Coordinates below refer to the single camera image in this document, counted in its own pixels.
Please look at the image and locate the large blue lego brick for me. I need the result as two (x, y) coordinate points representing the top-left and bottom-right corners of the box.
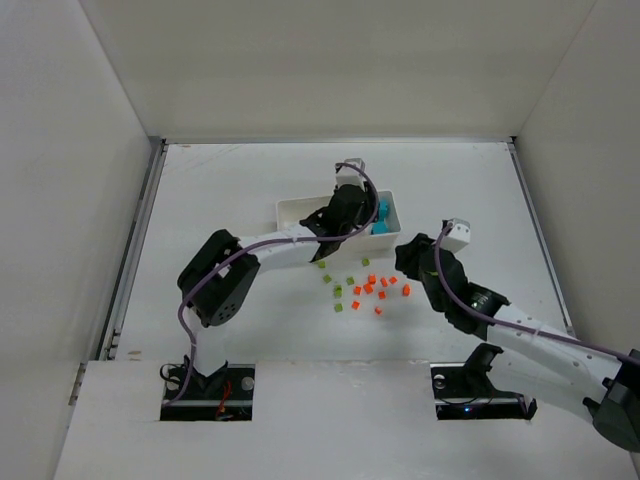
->
(376, 199), (389, 222)

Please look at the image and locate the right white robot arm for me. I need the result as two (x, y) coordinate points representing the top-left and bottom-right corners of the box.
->
(395, 223), (639, 453)

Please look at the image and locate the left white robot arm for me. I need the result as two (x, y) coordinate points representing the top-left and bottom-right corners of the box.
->
(177, 181), (379, 378)

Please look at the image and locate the white three-compartment sorting tray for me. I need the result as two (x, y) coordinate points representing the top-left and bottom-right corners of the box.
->
(276, 190), (402, 256)

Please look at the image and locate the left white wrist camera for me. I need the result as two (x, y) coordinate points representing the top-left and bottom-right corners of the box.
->
(335, 158), (365, 190)

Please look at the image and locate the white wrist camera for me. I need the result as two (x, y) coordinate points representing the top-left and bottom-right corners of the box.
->
(335, 158), (365, 190)
(440, 218), (471, 254)

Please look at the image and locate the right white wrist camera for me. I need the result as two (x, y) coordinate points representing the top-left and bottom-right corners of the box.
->
(440, 218), (471, 254)

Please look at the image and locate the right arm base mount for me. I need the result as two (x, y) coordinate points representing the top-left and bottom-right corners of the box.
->
(430, 343), (538, 421)

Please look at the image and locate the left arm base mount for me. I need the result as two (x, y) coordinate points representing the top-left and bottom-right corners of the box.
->
(159, 364), (256, 422)

